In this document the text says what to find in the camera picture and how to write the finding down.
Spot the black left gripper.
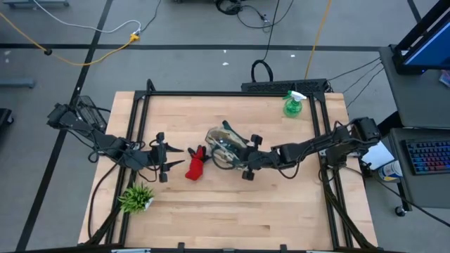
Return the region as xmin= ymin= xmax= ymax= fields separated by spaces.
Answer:
xmin=149 ymin=132 xmax=186 ymax=183

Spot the green spray bottle white head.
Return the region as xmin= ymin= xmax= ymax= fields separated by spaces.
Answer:
xmin=282 ymin=90 xmax=307 ymax=119

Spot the white paper sheet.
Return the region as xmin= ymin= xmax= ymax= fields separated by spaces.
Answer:
xmin=361 ymin=142 xmax=395 ymax=171

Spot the red and black gardening glove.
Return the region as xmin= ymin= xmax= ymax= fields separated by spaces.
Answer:
xmin=184 ymin=144 xmax=212 ymax=182

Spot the grey furniture foot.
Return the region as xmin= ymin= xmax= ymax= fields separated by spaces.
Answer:
xmin=3 ymin=0 xmax=70 ymax=8
xmin=0 ymin=77 xmax=37 ymax=89

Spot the white floor cable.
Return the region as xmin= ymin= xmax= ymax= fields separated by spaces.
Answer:
xmin=31 ymin=0 xmax=142 ymax=35

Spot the green plant in white pot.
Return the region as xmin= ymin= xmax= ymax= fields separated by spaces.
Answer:
xmin=117 ymin=182 xmax=155 ymax=214

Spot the black cable bundle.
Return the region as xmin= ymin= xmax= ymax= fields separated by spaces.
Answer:
xmin=214 ymin=0 xmax=295 ymax=31

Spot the black perforated electronics box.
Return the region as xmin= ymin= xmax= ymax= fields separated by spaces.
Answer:
xmin=240 ymin=78 xmax=330 ymax=94

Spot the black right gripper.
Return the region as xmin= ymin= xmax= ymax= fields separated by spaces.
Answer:
xmin=241 ymin=134 xmax=281 ymax=182

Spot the thin black cable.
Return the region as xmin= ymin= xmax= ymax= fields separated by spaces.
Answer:
xmin=328 ymin=58 xmax=383 ymax=82
xmin=346 ymin=68 xmax=385 ymax=109
xmin=342 ymin=63 xmax=383 ymax=94

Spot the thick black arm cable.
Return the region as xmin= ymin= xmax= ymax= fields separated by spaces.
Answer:
xmin=364 ymin=164 xmax=450 ymax=228
xmin=86 ymin=163 xmax=119 ymax=240

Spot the yellow extension cable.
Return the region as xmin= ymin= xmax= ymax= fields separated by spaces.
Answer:
xmin=0 ymin=12 xmax=141 ymax=67

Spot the monitor with blue screen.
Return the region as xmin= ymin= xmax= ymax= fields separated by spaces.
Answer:
xmin=392 ymin=0 xmax=450 ymax=75

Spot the backlit rainbow keyboard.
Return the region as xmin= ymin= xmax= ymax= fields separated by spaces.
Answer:
xmin=404 ymin=138 xmax=450 ymax=176

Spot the coiled black floor cable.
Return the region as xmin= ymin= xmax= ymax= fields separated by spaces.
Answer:
xmin=250 ymin=0 xmax=281 ymax=84

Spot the white blue canister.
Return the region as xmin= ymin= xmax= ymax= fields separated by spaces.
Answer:
xmin=378 ymin=160 xmax=404 ymax=183

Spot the beige gardening bag green trim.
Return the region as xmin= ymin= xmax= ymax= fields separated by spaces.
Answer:
xmin=205 ymin=120 xmax=252 ymax=171

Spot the black chair caster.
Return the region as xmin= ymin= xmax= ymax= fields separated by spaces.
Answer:
xmin=0 ymin=108 xmax=15 ymax=126

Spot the grey side desk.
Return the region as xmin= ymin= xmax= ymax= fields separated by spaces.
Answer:
xmin=378 ymin=45 xmax=450 ymax=217

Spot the yellow hanging cable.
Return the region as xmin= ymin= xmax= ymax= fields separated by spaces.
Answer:
xmin=304 ymin=0 xmax=333 ymax=80

